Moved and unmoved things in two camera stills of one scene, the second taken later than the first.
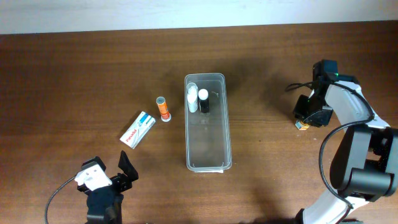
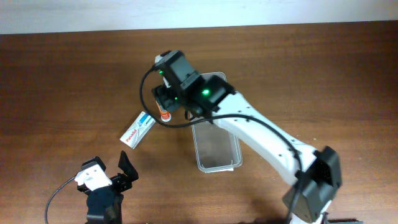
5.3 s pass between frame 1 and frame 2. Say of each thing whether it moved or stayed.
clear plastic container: moved
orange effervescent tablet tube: stayed
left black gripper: stayed
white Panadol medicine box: stayed
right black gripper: moved
